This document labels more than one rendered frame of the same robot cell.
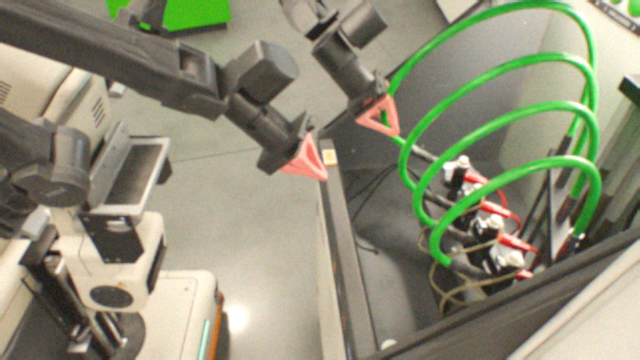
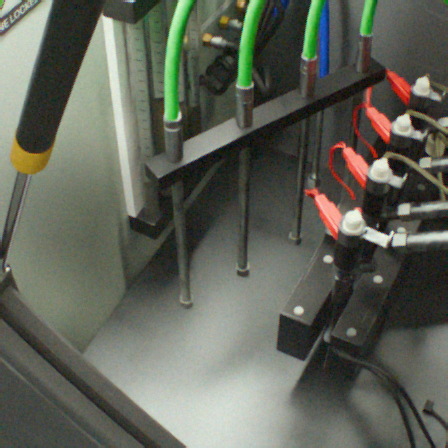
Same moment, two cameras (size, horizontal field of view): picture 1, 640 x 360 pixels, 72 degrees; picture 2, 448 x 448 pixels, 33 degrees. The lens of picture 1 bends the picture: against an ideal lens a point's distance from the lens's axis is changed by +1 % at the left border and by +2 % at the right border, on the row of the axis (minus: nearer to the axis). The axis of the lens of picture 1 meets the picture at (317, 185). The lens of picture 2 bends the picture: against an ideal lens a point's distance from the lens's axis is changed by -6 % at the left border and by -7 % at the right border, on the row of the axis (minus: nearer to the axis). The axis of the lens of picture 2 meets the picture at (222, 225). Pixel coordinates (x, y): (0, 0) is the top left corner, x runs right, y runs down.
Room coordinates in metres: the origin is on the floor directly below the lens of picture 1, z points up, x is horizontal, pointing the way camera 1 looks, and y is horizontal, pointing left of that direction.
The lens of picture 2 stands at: (1.15, -0.12, 1.70)
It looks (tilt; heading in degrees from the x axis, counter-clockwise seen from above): 50 degrees down; 215
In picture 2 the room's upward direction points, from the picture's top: 1 degrees counter-clockwise
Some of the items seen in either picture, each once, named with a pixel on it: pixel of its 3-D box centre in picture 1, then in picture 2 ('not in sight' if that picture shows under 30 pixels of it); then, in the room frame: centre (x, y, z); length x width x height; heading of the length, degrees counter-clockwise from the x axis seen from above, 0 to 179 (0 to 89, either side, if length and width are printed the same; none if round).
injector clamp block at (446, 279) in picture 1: (461, 270); (369, 259); (0.55, -0.30, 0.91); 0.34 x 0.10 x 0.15; 6
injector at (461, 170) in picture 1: (446, 200); (349, 290); (0.67, -0.28, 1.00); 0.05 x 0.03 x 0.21; 96
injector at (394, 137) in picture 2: (473, 259); (398, 193); (0.51, -0.30, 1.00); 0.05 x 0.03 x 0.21; 96
